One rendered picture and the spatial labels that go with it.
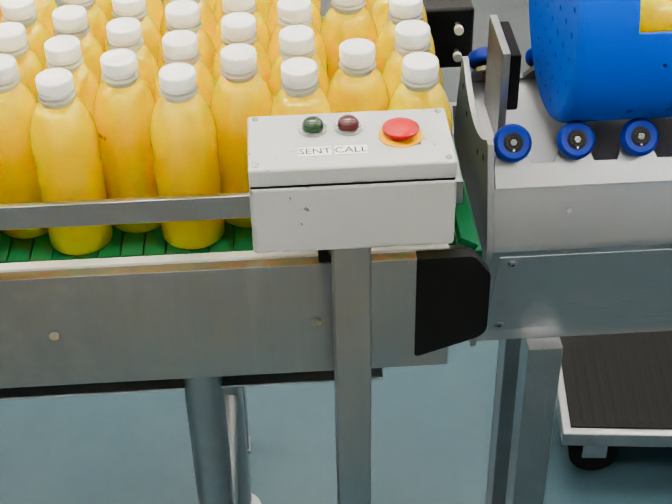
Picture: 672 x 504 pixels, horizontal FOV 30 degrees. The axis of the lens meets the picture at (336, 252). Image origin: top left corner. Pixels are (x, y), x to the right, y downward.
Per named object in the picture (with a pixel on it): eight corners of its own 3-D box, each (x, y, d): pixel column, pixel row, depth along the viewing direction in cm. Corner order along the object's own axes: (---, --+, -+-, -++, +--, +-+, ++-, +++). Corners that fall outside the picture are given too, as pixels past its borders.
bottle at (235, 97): (206, 210, 148) (192, 62, 136) (255, 187, 152) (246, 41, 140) (243, 237, 143) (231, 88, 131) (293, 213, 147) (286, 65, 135)
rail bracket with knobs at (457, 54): (473, 82, 171) (477, 14, 164) (420, 85, 170) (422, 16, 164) (463, 48, 178) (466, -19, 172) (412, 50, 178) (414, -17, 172)
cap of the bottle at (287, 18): (277, 24, 143) (277, 10, 142) (277, 9, 146) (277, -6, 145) (312, 23, 143) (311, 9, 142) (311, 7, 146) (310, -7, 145)
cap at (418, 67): (446, 76, 133) (446, 61, 132) (418, 87, 131) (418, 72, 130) (422, 62, 136) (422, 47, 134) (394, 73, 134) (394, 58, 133)
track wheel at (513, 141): (532, 122, 146) (528, 123, 148) (493, 123, 146) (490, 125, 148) (534, 160, 146) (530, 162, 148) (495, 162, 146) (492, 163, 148)
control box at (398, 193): (454, 244, 125) (458, 158, 119) (253, 255, 124) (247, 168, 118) (441, 188, 133) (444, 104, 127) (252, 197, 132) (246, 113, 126)
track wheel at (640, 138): (659, 116, 146) (654, 118, 148) (621, 117, 146) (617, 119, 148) (661, 154, 146) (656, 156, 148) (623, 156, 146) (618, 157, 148)
